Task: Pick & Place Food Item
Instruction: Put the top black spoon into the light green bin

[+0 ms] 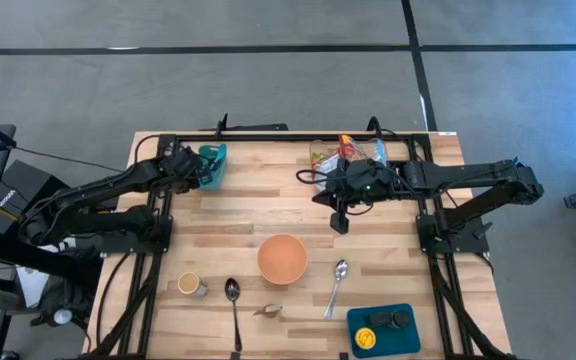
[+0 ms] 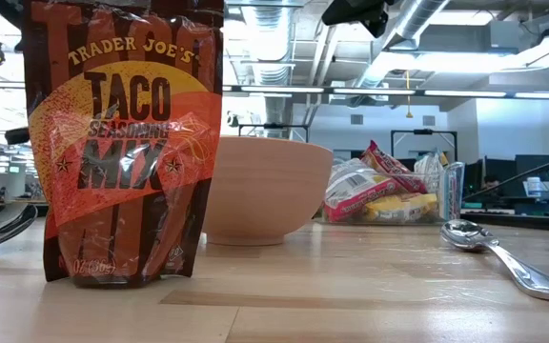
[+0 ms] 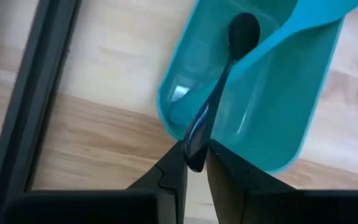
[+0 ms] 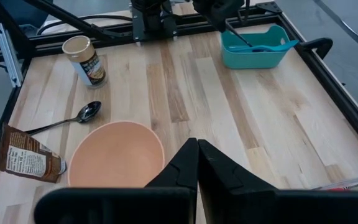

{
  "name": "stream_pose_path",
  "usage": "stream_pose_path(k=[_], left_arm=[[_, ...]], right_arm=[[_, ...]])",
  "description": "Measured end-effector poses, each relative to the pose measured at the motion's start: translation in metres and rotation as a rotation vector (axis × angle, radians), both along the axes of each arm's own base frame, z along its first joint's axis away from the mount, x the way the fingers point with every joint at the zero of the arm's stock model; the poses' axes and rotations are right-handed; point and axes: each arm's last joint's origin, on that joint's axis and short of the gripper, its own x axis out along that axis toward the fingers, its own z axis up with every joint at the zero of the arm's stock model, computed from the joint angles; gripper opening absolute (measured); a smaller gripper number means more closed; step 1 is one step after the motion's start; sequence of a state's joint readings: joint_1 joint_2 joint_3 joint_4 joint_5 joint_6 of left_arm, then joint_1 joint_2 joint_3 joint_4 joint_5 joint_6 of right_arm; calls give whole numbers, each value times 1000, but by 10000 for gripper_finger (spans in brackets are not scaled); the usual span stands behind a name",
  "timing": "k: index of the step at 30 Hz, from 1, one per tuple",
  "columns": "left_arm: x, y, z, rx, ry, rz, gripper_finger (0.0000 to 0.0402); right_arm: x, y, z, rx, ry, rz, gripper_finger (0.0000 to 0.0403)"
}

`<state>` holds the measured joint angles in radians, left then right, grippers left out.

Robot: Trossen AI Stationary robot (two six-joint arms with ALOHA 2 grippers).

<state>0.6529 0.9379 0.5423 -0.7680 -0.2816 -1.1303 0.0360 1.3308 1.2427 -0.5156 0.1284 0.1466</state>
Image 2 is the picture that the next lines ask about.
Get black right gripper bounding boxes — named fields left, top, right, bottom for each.
left=320, top=0, right=391, bottom=39

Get dark red ramen packet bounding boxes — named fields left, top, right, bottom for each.
left=359, top=140, right=429, bottom=195

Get yellow striped food packet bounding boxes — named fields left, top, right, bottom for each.
left=362, top=192, right=440, bottom=224

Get silver metal spoon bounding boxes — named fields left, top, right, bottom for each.
left=439, top=218, right=549, bottom=306

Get ceiling light strip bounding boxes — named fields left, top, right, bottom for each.
left=221, top=84, right=549, bottom=101

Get yellow hanging pendant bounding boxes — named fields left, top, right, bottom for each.
left=404, top=70, right=414, bottom=120

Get peach ceramic bowl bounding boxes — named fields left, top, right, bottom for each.
left=201, top=135, right=336, bottom=248

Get black computer monitors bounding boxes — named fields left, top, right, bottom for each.
left=462, top=152, right=549, bottom=199

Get clear plastic container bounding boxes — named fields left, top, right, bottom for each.
left=319, top=159, right=466, bottom=226

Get silver ventilation duct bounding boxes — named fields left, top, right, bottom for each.
left=240, top=0, right=299, bottom=139
left=350, top=0, right=452, bottom=91

